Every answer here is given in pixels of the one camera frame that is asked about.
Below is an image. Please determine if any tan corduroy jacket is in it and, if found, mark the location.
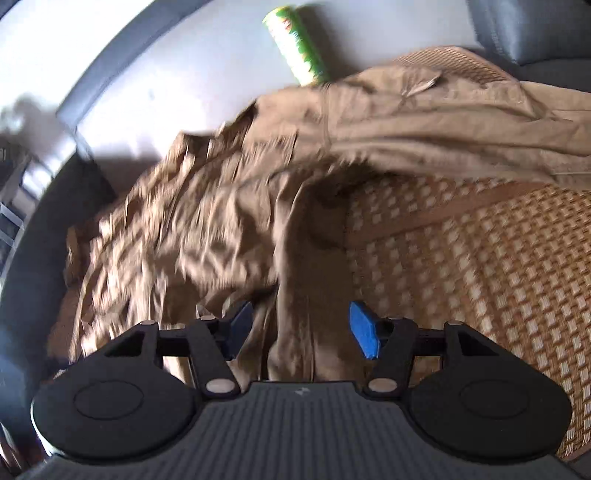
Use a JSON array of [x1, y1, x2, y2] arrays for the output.
[[46, 46, 591, 384]]

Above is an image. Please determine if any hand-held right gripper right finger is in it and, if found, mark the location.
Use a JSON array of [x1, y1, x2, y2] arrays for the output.
[[349, 301, 499, 398]]

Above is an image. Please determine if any green chips can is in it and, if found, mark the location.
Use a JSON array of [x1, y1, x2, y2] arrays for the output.
[[262, 4, 331, 88]]

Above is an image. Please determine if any grey sofa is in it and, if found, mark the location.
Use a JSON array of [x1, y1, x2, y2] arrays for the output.
[[0, 0, 591, 462]]

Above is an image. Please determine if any brown woven mat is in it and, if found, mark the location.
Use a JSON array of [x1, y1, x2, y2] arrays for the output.
[[344, 44, 591, 467]]

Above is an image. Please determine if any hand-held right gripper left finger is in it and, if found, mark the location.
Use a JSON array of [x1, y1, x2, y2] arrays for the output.
[[104, 301, 254, 398]]

